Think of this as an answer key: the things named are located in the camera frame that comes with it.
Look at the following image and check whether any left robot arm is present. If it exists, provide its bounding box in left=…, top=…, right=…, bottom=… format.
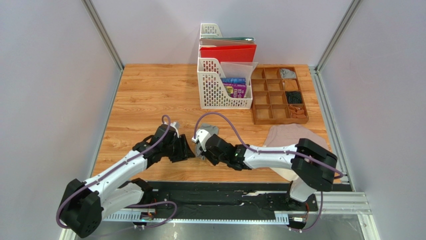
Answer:
left=55, top=122, right=196, bottom=238

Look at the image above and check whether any white file organizer rack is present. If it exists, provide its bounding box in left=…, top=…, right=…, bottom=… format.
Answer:
left=197, top=23, right=253, bottom=110

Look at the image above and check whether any grey rolled cloth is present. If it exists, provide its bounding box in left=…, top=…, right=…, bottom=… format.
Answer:
left=279, top=68, right=297, bottom=79

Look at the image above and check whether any black rolled cloth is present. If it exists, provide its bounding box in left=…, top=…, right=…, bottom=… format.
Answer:
left=285, top=91, right=303, bottom=104

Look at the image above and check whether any grey underwear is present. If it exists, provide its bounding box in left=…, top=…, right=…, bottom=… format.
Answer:
left=195, top=123, right=219, bottom=160

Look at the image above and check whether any red folder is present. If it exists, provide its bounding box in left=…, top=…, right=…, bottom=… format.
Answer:
left=199, top=44, right=257, bottom=63

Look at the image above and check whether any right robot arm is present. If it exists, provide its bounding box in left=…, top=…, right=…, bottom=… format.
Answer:
left=192, top=129, right=342, bottom=203

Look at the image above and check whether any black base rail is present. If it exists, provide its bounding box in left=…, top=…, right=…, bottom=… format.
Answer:
left=88, top=180, right=354, bottom=227

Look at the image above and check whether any pink underwear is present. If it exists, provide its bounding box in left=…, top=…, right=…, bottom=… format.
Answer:
left=262, top=123, right=330, bottom=182

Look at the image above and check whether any brown rolled cloth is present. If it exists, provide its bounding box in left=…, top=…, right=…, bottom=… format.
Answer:
left=283, top=79, right=299, bottom=92

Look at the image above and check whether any wooden compartment tray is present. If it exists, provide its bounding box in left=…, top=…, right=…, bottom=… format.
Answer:
left=251, top=65, right=309, bottom=125

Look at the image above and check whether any orange rolled cloth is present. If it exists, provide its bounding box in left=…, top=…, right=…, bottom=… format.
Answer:
left=288, top=104, right=307, bottom=119

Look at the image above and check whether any blue book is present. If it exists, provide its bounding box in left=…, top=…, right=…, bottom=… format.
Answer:
left=221, top=77, right=246, bottom=85

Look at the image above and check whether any purple book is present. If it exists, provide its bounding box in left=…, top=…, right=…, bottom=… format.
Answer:
left=223, top=83, right=247, bottom=99

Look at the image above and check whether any translucent plastic folder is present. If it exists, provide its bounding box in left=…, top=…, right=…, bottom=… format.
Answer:
left=220, top=61, right=258, bottom=86

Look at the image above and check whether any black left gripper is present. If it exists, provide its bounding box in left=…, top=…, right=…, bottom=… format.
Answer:
left=161, top=133, right=195, bottom=163

